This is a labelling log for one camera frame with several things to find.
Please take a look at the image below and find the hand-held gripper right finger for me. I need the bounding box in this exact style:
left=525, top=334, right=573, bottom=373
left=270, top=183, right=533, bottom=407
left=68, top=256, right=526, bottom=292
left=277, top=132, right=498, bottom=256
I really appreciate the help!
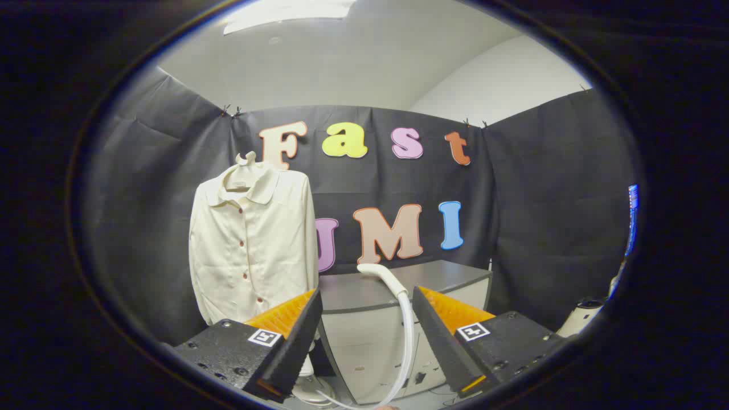
left=412, top=286, right=570, bottom=399

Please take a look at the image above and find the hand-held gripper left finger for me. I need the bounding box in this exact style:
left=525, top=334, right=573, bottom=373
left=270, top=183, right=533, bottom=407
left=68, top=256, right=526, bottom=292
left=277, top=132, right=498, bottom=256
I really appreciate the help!
left=174, top=289, right=323, bottom=404

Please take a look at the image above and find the cream button-up shirt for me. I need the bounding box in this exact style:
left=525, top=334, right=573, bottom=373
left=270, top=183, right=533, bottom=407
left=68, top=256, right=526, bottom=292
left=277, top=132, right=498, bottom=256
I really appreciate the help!
left=189, top=162, right=320, bottom=326

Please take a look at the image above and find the white clothes hanger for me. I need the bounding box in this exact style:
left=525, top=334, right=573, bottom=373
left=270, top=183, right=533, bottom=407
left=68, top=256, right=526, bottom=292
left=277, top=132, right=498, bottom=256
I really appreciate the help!
left=225, top=151, right=258, bottom=191

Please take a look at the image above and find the grey and white cabinet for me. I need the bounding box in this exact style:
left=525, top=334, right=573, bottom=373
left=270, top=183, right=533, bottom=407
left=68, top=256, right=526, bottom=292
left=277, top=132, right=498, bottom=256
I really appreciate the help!
left=316, top=260, right=493, bottom=405

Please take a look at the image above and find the computer monitor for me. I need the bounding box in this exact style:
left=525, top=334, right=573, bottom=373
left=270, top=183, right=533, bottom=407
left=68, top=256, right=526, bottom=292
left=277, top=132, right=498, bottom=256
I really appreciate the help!
left=625, top=183, right=640, bottom=257

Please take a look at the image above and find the ceiling light panel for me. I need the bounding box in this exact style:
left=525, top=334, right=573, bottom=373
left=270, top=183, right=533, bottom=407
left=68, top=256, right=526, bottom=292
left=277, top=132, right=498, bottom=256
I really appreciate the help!
left=222, top=0, right=357, bottom=36

